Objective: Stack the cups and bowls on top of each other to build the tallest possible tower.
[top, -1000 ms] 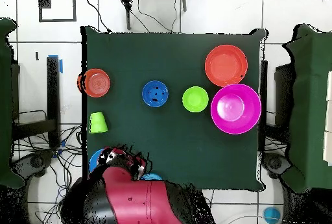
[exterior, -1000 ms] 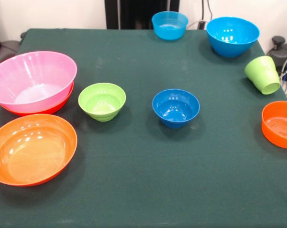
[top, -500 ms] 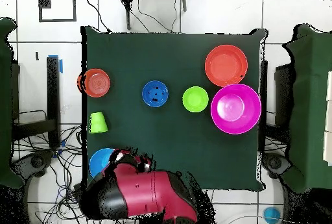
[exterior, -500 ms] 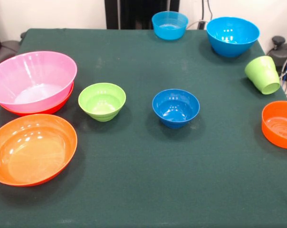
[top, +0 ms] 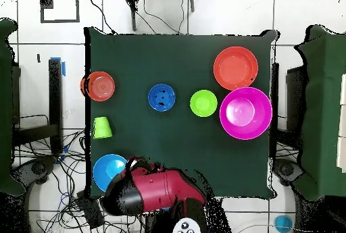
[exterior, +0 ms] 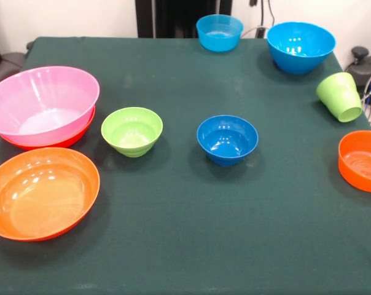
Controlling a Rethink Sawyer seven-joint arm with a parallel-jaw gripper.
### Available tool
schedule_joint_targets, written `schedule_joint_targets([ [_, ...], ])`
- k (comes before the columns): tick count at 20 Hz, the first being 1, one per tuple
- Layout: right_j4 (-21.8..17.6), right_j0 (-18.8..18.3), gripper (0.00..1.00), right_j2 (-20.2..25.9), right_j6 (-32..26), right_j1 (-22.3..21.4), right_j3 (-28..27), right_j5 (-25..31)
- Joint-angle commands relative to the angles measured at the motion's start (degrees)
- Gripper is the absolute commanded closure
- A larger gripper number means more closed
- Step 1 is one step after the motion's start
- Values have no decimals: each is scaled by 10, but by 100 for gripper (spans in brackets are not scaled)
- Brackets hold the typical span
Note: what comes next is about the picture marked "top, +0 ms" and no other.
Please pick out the large light blue bowl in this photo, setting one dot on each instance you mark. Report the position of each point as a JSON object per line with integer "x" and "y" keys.
{"x": 105, "y": 171}

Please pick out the green cup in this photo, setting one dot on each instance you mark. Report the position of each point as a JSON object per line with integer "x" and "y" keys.
{"x": 102, "y": 128}

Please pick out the dark blue bowl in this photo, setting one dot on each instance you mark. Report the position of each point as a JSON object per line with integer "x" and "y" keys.
{"x": 161, "y": 98}

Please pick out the small orange bowl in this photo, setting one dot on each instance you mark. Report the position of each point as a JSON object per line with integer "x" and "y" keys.
{"x": 101, "y": 86}

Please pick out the large pink bowl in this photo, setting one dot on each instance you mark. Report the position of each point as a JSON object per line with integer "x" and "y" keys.
{"x": 246, "y": 112}

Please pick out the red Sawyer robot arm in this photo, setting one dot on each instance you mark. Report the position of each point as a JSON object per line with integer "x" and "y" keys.
{"x": 156, "y": 189}

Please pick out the black power box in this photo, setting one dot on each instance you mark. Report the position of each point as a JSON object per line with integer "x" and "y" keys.
{"x": 90, "y": 212}

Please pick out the green bowl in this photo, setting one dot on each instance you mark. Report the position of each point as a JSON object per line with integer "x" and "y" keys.
{"x": 203, "y": 103}

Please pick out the dark grey floor base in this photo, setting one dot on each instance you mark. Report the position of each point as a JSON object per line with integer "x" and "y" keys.
{"x": 37, "y": 168}
{"x": 286, "y": 171}

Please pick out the dark green tablecloth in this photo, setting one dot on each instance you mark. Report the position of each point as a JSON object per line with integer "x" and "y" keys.
{"x": 173, "y": 54}

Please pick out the large orange bowl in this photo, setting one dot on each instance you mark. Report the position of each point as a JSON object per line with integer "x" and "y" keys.
{"x": 236, "y": 68}

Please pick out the neighbouring green cloth table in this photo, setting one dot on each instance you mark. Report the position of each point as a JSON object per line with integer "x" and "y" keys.
{"x": 324, "y": 108}
{"x": 6, "y": 108}

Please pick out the black metal stand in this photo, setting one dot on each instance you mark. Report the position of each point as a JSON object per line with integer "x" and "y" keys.
{"x": 133, "y": 14}

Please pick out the light blue bowl on floor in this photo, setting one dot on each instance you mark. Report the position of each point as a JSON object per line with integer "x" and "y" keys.
{"x": 283, "y": 223}

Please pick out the black table frame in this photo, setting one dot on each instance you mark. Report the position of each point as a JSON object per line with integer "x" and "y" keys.
{"x": 274, "y": 146}
{"x": 55, "y": 95}

